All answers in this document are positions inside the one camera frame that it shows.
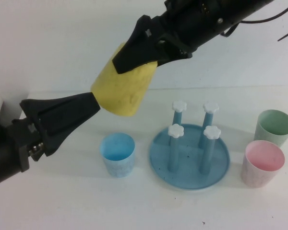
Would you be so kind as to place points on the blue plastic cup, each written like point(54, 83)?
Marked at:
point(120, 167)

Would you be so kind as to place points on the yellow plastic cup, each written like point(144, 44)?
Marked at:
point(124, 95)

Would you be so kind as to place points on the green plastic cup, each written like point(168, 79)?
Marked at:
point(261, 136)

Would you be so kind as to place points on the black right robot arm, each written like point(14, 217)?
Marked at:
point(244, 7)

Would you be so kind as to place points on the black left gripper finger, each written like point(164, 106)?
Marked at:
point(62, 103)

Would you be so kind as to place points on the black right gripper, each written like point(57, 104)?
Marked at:
point(194, 21)

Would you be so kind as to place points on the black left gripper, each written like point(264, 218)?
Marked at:
point(4, 155)

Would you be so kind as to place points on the blue cup stand white caps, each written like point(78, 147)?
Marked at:
point(187, 177)

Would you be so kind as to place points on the pink plastic cup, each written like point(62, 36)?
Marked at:
point(254, 177)

